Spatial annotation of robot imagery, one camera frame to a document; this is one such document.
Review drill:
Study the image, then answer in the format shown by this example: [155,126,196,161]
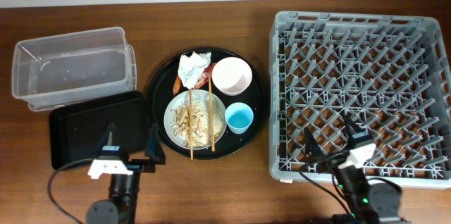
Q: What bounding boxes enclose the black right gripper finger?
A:
[343,115,373,149]
[304,127,323,163]

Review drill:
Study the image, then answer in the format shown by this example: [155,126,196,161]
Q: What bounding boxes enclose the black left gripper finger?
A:
[145,124,166,165]
[92,123,116,156]

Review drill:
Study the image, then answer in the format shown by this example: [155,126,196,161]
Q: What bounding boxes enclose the light blue cup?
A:
[225,102,254,135]

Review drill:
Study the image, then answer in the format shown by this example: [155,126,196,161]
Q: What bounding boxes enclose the wooden chopstick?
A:
[208,74,215,152]
[188,88,194,160]

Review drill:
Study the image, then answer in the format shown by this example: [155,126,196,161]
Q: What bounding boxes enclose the pink bowl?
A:
[212,57,252,96]

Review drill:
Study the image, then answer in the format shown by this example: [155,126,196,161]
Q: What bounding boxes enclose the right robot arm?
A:
[301,115,408,224]

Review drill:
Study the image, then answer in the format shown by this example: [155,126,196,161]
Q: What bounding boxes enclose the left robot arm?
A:
[86,123,166,224]

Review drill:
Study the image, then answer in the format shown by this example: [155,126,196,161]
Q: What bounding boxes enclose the grey dishwasher rack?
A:
[268,11,450,189]

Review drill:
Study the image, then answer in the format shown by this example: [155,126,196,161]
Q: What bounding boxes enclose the black rectangular tray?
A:
[49,91,149,170]

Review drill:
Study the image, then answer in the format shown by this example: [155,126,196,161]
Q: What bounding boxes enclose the white plate with food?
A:
[163,89,226,150]

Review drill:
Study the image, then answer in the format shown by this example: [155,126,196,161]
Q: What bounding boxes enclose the round black tray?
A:
[146,47,268,160]

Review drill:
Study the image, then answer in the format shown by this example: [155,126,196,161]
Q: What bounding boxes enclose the clear plastic bin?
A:
[11,27,137,112]

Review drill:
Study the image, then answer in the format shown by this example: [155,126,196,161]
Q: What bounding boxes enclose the red snack wrapper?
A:
[193,63,216,89]

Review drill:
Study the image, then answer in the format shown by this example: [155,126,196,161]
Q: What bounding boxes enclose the crumpled white napkin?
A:
[178,51,211,89]

